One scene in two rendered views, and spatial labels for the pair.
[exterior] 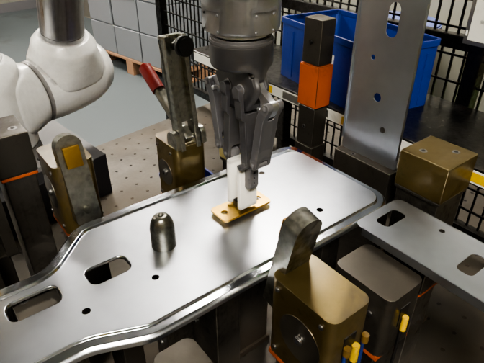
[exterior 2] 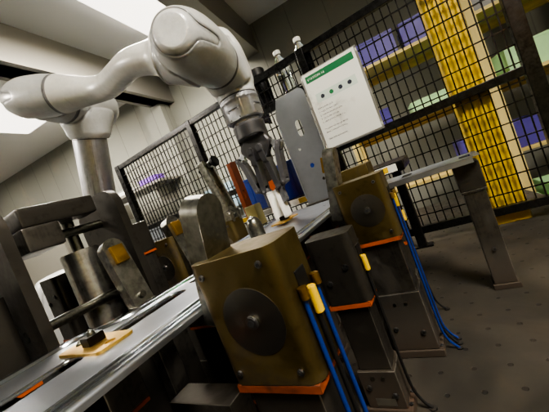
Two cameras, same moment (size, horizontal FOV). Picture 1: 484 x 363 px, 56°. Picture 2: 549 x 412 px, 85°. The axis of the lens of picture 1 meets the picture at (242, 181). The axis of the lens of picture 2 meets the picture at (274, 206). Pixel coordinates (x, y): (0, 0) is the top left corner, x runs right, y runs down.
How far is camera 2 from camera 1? 0.43 m
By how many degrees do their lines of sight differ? 36
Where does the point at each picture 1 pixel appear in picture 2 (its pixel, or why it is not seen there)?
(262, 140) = (282, 161)
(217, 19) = (238, 109)
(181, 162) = (236, 228)
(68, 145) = (172, 221)
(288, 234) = (328, 158)
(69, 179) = (180, 242)
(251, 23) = (253, 105)
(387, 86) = (313, 156)
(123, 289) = not seen: hidden behind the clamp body
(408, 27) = (307, 126)
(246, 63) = (258, 127)
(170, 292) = not seen: hidden behind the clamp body
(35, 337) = not seen: hidden behind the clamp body
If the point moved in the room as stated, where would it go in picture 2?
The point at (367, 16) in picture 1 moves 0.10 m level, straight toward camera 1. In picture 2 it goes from (287, 135) to (293, 126)
